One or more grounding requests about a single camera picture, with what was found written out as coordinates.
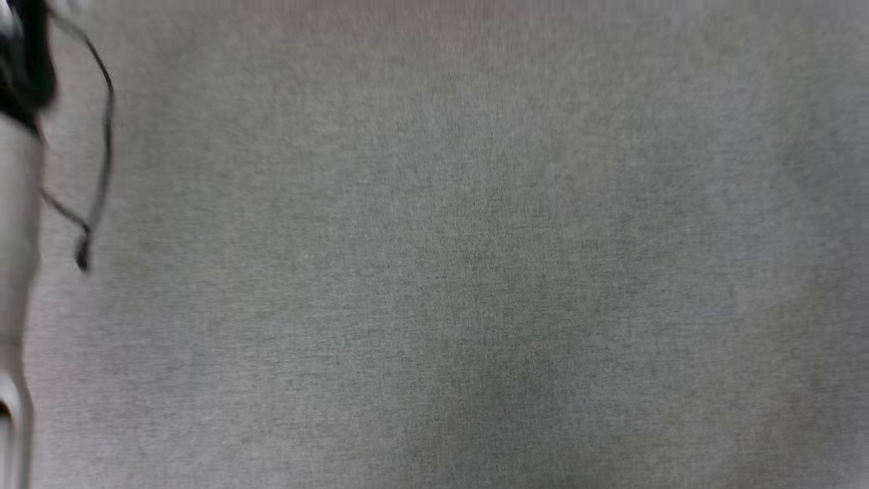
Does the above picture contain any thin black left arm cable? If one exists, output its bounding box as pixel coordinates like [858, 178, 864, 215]
[39, 10, 116, 274]

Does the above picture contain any grey fabric sofa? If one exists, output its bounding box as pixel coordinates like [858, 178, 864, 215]
[20, 0, 869, 489]

